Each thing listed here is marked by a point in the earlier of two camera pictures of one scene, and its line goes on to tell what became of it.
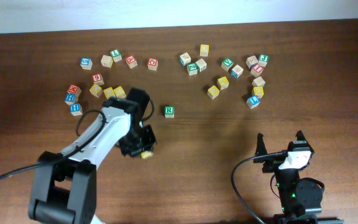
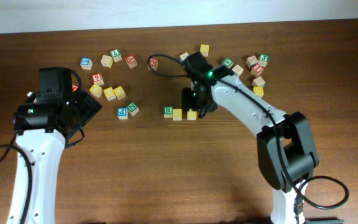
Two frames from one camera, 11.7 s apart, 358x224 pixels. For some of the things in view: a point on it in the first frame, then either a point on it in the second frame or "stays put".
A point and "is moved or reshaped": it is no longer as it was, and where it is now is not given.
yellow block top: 204,50 stays put
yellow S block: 146,155 -> 177,114
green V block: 227,63 stays put
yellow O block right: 120,93 stays put
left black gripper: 151,140 -> 90,106
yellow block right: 258,91 stays put
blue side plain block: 237,71 stays put
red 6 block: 97,79 stays put
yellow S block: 222,83 is moved or reshaped
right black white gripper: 272,164 -> 188,102
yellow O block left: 96,90 stays put
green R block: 169,111 stays put
